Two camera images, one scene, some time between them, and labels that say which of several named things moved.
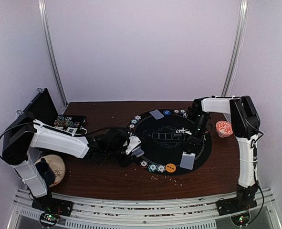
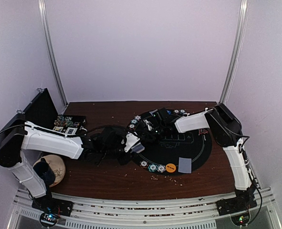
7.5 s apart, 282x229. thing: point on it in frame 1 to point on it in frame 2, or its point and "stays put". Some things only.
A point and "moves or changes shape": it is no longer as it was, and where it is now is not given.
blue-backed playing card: x=187 y=160 moves or changes shape
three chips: x=131 y=126 stays put
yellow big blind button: x=170 y=167 stays put
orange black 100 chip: x=143 y=164 stays put
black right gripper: x=194 y=140 to x=146 y=136
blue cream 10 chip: x=138 y=117 stays put
